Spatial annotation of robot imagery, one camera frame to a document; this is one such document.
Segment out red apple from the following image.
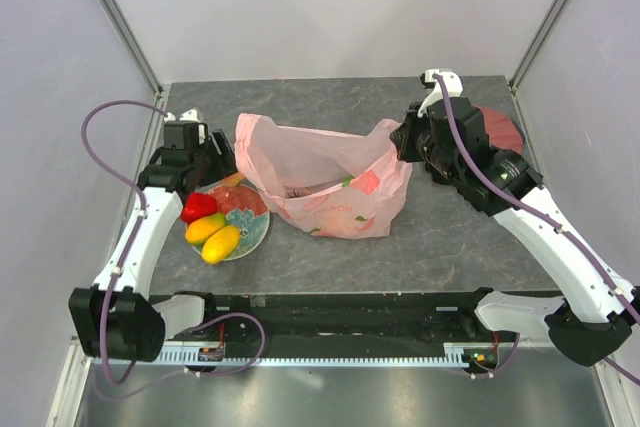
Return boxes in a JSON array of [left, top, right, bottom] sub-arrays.
[[180, 192, 218, 224]]

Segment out peach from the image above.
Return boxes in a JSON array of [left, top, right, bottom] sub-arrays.
[[220, 172, 245, 187]]

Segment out pink plastic bag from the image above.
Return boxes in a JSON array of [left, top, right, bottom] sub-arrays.
[[234, 113, 412, 239]]

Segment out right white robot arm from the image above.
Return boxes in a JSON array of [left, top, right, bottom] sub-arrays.
[[390, 97, 639, 367]]

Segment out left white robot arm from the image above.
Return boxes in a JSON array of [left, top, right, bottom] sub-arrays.
[[68, 120, 237, 362]]

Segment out white fruit plate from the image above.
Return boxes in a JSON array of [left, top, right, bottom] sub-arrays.
[[204, 183, 270, 262]]

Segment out orange green mango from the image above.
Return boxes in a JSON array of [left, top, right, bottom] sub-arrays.
[[185, 212, 226, 246]]

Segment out red printed t-shirt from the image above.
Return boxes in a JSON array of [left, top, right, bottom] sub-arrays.
[[478, 106, 525, 154]]

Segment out yellow mango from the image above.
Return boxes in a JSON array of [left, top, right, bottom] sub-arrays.
[[201, 225, 241, 264]]

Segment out black cloth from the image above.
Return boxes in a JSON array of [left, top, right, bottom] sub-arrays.
[[425, 149, 542, 217]]

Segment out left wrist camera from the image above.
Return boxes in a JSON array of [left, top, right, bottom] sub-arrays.
[[163, 108, 206, 144]]

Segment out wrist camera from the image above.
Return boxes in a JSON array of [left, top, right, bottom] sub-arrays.
[[417, 69, 463, 118], [163, 108, 206, 144]]

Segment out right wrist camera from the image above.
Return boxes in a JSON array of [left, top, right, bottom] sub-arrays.
[[417, 69, 463, 118]]

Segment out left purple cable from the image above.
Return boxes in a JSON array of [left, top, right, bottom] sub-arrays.
[[81, 99, 266, 402]]

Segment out purple cable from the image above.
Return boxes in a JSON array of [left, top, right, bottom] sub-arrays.
[[81, 99, 266, 402], [432, 72, 640, 386]]

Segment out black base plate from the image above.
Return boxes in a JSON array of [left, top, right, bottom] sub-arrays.
[[175, 292, 516, 351]]

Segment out slotted cable duct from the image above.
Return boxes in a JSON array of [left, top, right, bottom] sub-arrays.
[[149, 339, 474, 367]]

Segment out left aluminium frame post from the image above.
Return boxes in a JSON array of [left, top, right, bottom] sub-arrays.
[[99, 0, 164, 98]]

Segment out aluminium frame post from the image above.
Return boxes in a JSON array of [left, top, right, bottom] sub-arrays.
[[99, 0, 164, 98], [508, 0, 571, 95]]

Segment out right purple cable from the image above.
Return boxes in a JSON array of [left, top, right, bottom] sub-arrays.
[[432, 72, 640, 386]]

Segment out right aluminium frame post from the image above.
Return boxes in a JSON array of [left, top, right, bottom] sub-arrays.
[[508, 0, 571, 95]]

